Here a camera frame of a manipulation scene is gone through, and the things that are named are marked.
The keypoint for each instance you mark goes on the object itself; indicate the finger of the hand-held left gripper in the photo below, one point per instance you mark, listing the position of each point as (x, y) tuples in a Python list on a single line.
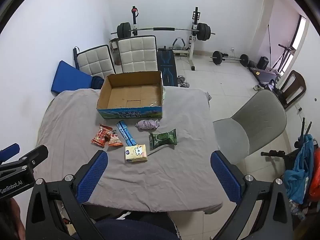
[(10, 149), (37, 153)]

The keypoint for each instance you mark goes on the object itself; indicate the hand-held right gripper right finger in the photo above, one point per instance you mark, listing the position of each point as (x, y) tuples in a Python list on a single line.
[(226, 177)]

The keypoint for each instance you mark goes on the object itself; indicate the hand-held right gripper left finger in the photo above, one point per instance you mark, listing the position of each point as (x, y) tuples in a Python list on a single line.
[(92, 177)]

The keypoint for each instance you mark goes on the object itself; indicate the red snack packet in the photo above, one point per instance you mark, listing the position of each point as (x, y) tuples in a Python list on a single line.
[(101, 135)]

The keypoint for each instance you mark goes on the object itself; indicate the panda print snack packet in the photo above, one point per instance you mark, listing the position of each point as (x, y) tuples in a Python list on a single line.
[(114, 140)]

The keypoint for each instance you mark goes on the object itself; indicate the yellow tissue pack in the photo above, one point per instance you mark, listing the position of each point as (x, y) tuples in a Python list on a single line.
[(136, 153)]

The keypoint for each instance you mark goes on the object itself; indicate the long blue packet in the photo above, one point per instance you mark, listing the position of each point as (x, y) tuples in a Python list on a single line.
[(125, 132)]

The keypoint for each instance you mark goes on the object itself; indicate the cardboard box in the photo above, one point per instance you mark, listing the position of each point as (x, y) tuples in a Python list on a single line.
[(130, 115)]

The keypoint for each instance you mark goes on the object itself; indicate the green snack packet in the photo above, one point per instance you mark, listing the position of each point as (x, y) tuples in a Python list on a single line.
[(162, 138)]

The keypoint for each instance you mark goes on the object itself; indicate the pink cloth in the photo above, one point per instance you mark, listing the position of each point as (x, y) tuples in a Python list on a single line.
[(146, 124)]

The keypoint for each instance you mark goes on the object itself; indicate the black tripod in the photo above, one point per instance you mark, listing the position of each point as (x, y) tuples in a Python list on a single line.
[(275, 153)]

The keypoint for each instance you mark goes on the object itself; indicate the grey tablecloth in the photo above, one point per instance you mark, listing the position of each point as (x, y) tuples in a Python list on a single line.
[(162, 180)]

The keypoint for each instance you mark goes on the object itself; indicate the grey shell chair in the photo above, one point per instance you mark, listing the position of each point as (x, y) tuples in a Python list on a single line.
[(260, 120)]

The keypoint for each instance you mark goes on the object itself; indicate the person's dark blue pants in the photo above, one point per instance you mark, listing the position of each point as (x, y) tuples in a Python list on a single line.
[(135, 230)]

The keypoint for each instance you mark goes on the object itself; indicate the light blue jacket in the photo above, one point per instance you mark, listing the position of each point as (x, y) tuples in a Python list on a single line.
[(300, 175)]

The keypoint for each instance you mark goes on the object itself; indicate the blue foam mat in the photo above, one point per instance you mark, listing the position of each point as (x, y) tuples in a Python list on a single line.
[(70, 78)]

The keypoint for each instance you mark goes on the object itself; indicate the orange bag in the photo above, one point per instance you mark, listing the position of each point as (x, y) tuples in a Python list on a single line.
[(315, 180)]

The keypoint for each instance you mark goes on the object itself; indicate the dark blue jacket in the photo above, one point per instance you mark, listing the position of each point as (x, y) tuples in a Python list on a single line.
[(97, 82)]

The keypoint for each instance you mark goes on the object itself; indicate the pair of pale shoes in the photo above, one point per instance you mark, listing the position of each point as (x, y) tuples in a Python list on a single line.
[(257, 88)]

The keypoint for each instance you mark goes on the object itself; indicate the chrome dumbbell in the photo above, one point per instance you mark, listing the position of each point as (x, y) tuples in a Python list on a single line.
[(183, 83)]

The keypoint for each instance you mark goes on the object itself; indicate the black treadmill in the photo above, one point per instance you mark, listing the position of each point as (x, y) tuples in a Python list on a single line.
[(265, 75)]

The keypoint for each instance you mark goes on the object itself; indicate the white padded chair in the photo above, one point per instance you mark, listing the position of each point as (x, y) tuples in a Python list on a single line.
[(96, 61), (137, 55)]

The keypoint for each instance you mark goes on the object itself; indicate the dark wooden chair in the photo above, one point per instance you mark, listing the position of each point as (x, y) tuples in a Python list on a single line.
[(298, 85)]

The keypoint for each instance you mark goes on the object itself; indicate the small black barbell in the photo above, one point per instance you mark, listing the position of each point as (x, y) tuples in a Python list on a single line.
[(217, 58)]

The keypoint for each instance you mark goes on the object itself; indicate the black speaker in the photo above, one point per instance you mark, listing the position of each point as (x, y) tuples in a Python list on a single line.
[(263, 63)]

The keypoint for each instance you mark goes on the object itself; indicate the black weight bench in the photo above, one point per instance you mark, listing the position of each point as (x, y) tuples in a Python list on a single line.
[(168, 65)]

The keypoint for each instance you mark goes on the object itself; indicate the black folding stand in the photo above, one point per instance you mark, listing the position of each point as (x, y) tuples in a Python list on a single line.
[(285, 55)]

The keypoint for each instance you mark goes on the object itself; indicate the white barbell rack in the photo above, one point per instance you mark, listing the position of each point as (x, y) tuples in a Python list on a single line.
[(193, 45)]

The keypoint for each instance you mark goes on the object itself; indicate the black upright pole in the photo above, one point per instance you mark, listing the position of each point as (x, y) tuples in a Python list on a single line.
[(270, 45)]

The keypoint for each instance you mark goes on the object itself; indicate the large black barbell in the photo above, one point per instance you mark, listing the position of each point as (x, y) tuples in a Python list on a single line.
[(202, 31)]

